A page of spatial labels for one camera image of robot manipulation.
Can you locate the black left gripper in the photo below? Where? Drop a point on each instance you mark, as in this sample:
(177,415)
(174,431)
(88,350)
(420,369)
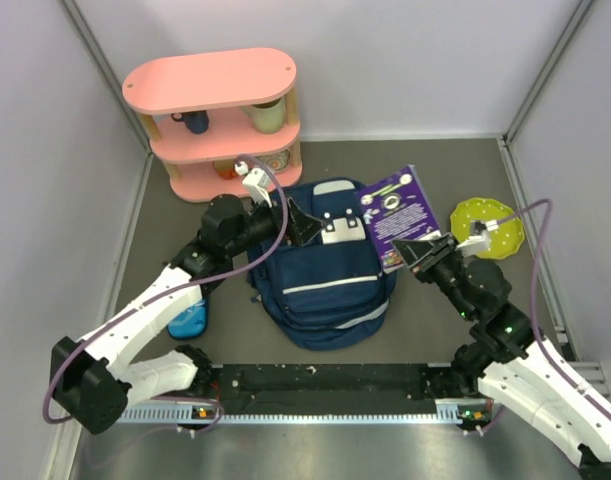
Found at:
(303,227)

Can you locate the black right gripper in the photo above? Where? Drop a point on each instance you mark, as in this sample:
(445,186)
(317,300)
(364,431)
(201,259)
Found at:
(413,251)

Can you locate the purple card packet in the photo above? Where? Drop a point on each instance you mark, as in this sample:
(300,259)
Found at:
(393,208)

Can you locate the navy blue student backpack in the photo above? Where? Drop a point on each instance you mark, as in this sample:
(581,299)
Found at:
(331,293)

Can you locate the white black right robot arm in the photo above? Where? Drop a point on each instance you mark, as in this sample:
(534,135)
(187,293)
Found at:
(510,361)

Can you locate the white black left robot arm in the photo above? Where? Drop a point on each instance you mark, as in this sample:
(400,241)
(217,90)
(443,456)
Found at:
(95,379)

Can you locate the patterned small bowl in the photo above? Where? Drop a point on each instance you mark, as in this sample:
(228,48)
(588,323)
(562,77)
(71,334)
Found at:
(277,162)

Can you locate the green polka dot plate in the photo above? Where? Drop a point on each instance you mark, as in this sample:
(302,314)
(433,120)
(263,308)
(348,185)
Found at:
(483,217)

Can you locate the orange cup on shelf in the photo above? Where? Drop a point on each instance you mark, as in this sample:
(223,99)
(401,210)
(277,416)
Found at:
(225,169)

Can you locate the pale green cup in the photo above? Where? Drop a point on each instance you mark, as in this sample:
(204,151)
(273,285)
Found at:
(266,118)

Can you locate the blue dinosaur pencil case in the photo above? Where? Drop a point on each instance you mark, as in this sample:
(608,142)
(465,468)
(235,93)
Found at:
(191,323)

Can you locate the dark blue mug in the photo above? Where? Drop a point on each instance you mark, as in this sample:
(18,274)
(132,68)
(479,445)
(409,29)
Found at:
(197,122)

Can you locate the pink three-tier shelf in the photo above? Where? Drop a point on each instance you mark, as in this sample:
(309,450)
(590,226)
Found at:
(219,83)

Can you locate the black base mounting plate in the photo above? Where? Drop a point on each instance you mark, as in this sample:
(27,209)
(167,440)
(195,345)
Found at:
(335,389)

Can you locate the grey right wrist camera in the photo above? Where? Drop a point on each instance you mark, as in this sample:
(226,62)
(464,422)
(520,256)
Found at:
(479,239)

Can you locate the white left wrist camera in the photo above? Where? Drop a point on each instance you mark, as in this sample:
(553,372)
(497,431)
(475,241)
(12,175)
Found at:
(255,179)

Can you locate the aluminium frame rail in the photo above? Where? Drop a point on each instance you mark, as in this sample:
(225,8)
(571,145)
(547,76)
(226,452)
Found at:
(592,373)

